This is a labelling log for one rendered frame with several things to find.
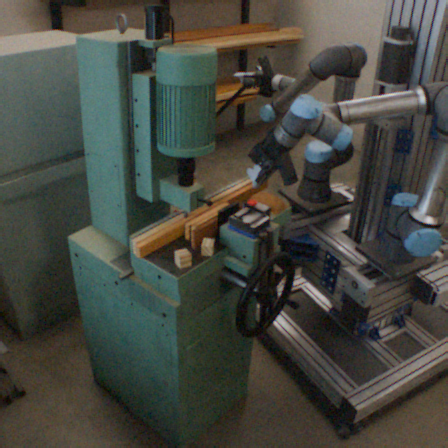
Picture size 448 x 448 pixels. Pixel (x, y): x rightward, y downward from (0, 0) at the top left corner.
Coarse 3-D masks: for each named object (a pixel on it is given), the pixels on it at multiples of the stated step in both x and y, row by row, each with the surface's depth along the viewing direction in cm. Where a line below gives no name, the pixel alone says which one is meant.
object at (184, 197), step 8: (168, 176) 159; (176, 176) 159; (160, 184) 157; (168, 184) 154; (176, 184) 154; (200, 184) 154; (160, 192) 158; (168, 192) 156; (176, 192) 153; (184, 192) 150; (192, 192) 150; (200, 192) 153; (168, 200) 157; (176, 200) 154; (184, 200) 152; (192, 200) 151; (184, 208) 153; (192, 208) 153
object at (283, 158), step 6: (276, 150) 138; (282, 150) 138; (276, 156) 139; (282, 156) 138; (288, 156) 140; (282, 162) 138; (288, 162) 140; (282, 168) 139; (288, 168) 140; (282, 174) 140; (288, 174) 139; (294, 174) 141; (288, 180) 139; (294, 180) 141
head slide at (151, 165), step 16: (144, 80) 138; (144, 96) 140; (144, 112) 143; (144, 128) 146; (144, 144) 149; (144, 160) 152; (160, 160) 153; (176, 160) 159; (144, 176) 155; (160, 176) 156; (144, 192) 158
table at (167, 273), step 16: (288, 208) 178; (176, 240) 157; (144, 256) 149; (160, 256) 149; (192, 256) 150; (208, 256) 150; (224, 256) 155; (144, 272) 150; (160, 272) 144; (176, 272) 143; (192, 272) 145; (208, 272) 151; (240, 272) 153; (176, 288) 142
